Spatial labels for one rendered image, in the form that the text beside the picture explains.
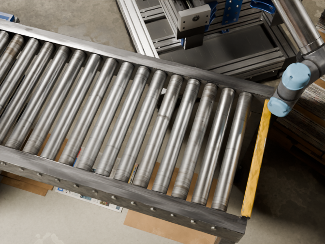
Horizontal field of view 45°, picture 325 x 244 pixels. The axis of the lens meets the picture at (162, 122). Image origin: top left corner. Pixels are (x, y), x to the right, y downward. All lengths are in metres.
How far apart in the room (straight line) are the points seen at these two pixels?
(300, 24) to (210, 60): 1.01
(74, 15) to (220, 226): 1.96
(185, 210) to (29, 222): 1.11
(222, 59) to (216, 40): 0.14
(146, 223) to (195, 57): 0.95
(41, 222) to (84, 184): 0.88
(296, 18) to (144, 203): 0.74
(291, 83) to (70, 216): 1.32
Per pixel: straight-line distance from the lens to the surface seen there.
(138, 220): 2.04
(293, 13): 1.31
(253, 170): 1.27
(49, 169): 1.31
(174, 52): 2.26
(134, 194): 1.24
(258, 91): 1.44
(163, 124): 1.33
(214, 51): 2.29
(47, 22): 2.81
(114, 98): 1.40
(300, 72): 1.24
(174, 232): 2.02
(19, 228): 2.15
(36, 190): 2.19
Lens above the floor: 1.97
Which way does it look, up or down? 61 degrees down
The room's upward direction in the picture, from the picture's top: straight up
